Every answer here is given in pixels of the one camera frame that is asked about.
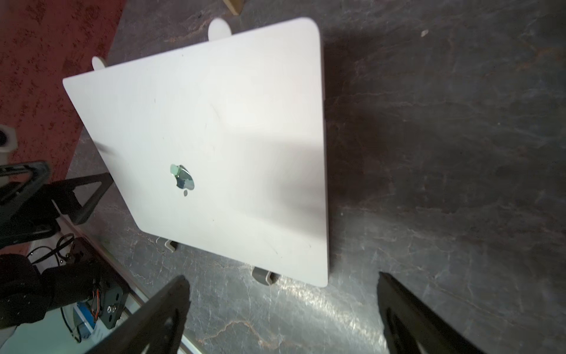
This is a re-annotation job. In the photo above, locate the silver laptop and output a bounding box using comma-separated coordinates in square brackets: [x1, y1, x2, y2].
[62, 17, 330, 287]

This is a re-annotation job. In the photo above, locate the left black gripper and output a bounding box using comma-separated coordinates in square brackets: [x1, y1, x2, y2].
[0, 160, 115, 249]

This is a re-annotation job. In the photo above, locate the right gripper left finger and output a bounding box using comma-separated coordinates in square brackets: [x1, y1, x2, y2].
[88, 275, 190, 354]

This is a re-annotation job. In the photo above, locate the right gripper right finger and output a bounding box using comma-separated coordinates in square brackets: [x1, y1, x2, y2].
[377, 272, 483, 354]

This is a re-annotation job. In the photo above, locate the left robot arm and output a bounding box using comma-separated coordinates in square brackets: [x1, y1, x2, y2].
[1, 161, 131, 329]

